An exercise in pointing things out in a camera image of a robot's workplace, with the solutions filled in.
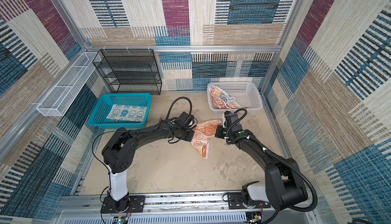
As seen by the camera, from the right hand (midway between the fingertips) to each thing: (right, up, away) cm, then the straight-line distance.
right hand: (217, 132), depth 88 cm
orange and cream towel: (-7, 0, +8) cm, 11 cm away
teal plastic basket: (-75, +7, +11) cm, 76 cm away
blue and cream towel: (-60, +11, +17) cm, 63 cm away
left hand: (-14, -2, +4) cm, 15 cm away
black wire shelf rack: (-59, +40, +20) cm, 74 cm away
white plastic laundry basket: (+15, +23, +27) cm, 38 cm away
